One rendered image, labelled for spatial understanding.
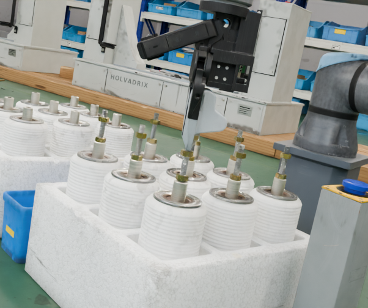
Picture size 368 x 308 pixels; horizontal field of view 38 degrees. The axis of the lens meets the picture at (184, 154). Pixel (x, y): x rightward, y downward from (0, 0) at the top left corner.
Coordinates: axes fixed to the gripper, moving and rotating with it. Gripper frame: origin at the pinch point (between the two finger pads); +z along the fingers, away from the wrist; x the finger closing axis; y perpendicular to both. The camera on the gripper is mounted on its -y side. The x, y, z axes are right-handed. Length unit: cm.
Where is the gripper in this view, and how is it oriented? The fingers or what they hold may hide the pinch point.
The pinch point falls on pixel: (184, 139)
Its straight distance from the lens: 79.2
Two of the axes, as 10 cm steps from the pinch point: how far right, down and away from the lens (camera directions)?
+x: -0.5, -2.1, 9.8
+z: -1.8, 9.6, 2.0
